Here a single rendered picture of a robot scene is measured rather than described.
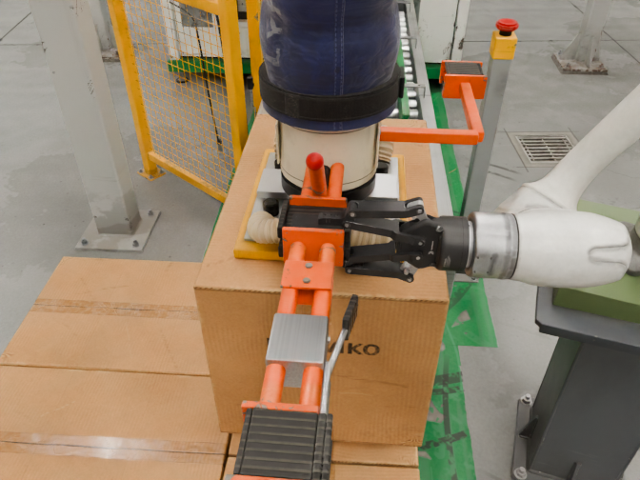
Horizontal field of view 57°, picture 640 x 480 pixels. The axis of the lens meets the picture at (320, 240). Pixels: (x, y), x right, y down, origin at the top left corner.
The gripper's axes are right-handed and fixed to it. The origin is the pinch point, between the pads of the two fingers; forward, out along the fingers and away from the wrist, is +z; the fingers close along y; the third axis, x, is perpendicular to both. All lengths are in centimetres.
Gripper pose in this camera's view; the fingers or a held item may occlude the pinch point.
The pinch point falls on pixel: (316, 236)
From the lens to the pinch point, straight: 80.2
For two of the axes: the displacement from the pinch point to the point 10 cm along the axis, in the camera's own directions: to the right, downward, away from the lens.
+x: 0.7, -6.2, 7.8
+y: -0.1, 7.8, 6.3
